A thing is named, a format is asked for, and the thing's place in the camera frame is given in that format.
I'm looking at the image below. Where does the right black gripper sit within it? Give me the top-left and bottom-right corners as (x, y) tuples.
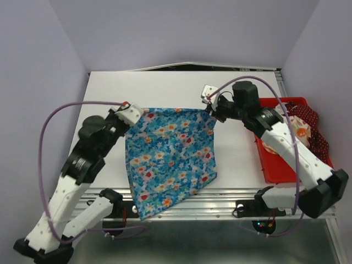
(206, 94), (247, 122)

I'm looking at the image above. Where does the blue floral skirt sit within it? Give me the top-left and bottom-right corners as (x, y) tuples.
(125, 108), (217, 220)

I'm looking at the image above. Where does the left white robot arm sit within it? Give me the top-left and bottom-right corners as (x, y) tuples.
(13, 105), (140, 263)

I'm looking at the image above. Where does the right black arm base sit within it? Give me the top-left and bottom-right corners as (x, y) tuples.
(232, 200), (286, 218)

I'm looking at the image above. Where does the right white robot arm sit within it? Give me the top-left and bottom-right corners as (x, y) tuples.
(201, 76), (349, 218)

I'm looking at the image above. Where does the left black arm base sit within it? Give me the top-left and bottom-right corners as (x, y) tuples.
(85, 197), (139, 220)

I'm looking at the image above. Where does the orange floral cream skirt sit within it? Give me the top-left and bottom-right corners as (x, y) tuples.
(261, 103), (313, 155)

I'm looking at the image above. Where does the red plastic bin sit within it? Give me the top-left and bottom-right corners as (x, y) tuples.
(255, 97), (333, 184)

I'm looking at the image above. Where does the red polka dot skirt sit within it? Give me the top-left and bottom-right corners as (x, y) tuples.
(285, 102), (329, 163)

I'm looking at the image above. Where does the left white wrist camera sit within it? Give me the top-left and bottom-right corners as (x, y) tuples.
(115, 102), (144, 127)

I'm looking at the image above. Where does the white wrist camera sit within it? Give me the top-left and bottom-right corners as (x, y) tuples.
(200, 85), (218, 104)
(115, 102), (144, 127)

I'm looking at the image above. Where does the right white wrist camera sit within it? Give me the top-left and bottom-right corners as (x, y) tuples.
(200, 85), (218, 104)

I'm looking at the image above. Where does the aluminium frame rail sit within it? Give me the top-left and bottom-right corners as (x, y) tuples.
(69, 188), (336, 222)

